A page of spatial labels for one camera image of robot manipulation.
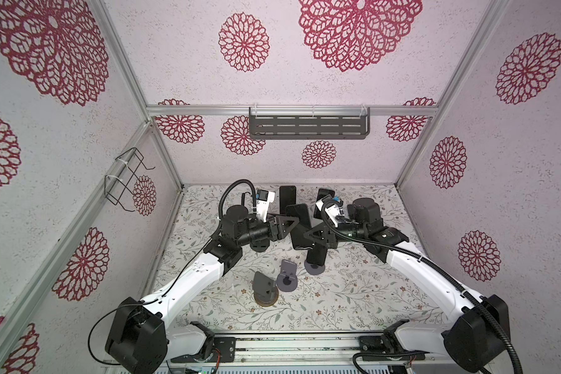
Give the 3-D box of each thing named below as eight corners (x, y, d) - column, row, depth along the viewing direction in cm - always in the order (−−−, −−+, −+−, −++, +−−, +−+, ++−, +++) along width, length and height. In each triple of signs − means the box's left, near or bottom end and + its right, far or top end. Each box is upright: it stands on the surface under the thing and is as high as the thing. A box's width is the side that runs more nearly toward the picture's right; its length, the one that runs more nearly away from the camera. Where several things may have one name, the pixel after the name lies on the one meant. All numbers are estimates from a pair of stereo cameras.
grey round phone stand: (276, 289, 88) (276, 277, 80) (282, 272, 93) (282, 259, 84) (294, 294, 87) (296, 282, 78) (299, 277, 92) (301, 264, 83)
